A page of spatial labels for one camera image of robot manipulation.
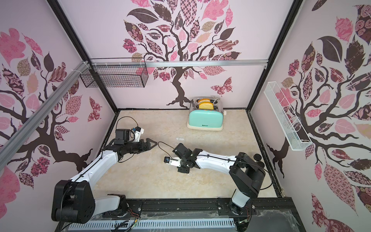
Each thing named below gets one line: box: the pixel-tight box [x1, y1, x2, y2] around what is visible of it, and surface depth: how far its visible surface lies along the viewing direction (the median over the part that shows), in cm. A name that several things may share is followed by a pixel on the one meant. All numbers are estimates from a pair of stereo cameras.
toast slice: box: [198, 101, 215, 110], surface depth 99 cm
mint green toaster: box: [186, 96, 225, 131], surface depth 102 cm
